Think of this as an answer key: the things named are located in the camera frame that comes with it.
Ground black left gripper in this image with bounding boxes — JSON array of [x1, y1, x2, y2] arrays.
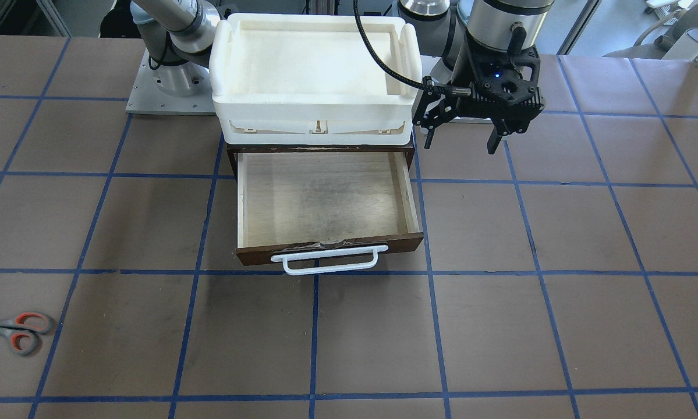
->
[[412, 29, 545, 155]]

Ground grey orange handled scissors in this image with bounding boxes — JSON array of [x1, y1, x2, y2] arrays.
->
[[0, 312, 54, 356]]

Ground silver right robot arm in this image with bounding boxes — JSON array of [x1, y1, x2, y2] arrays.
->
[[132, 1, 220, 55]]

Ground dark brown wooden cabinet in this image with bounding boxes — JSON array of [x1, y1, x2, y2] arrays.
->
[[224, 130, 416, 175]]

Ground white plastic tray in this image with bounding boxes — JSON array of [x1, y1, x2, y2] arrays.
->
[[208, 13, 417, 146]]

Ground black braided cable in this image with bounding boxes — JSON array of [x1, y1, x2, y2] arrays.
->
[[353, 0, 472, 97]]

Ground wooden drawer with white handle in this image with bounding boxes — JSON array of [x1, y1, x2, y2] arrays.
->
[[233, 150, 424, 275]]

